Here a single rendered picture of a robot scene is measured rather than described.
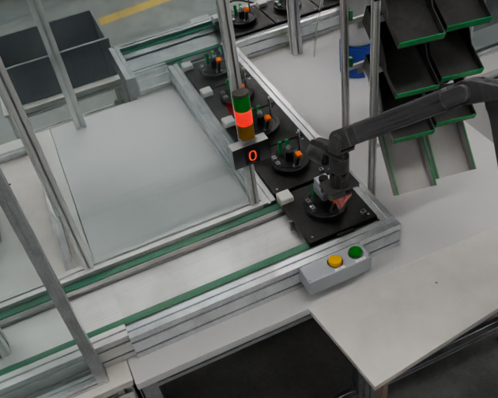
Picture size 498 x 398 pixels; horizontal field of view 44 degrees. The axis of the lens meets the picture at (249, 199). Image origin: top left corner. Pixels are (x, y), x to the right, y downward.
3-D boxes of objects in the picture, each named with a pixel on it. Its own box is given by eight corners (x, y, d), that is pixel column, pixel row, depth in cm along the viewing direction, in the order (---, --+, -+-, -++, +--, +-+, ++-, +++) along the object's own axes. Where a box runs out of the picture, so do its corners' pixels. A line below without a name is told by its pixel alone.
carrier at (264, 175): (337, 174, 213) (336, 146, 204) (274, 199, 208) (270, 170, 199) (304, 138, 230) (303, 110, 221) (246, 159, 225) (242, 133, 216)
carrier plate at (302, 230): (377, 219, 195) (377, 215, 194) (310, 248, 190) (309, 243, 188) (339, 177, 212) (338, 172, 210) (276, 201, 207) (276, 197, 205)
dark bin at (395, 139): (433, 133, 186) (439, 122, 179) (392, 144, 184) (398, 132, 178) (400, 59, 196) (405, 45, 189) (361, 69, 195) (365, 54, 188)
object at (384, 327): (603, 245, 192) (605, 238, 190) (375, 392, 165) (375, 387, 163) (443, 137, 239) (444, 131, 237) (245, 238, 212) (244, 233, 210)
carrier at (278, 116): (304, 137, 230) (302, 110, 222) (246, 159, 225) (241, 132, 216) (276, 107, 247) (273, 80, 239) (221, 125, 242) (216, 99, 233)
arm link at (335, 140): (341, 137, 166) (358, 131, 172) (307, 123, 172) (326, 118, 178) (332, 177, 172) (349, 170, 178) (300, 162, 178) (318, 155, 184)
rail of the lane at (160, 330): (399, 245, 198) (401, 221, 191) (137, 358, 179) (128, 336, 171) (390, 234, 202) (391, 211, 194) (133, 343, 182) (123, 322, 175)
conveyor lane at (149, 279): (375, 238, 201) (376, 217, 195) (132, 342, 183) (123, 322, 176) (333, 188, 221) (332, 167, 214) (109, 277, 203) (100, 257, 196)
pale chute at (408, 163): (431, 185, 198) (437, 185, 193) (393, 196, 197) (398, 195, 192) (409, 102, 199) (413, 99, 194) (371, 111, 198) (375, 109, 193)
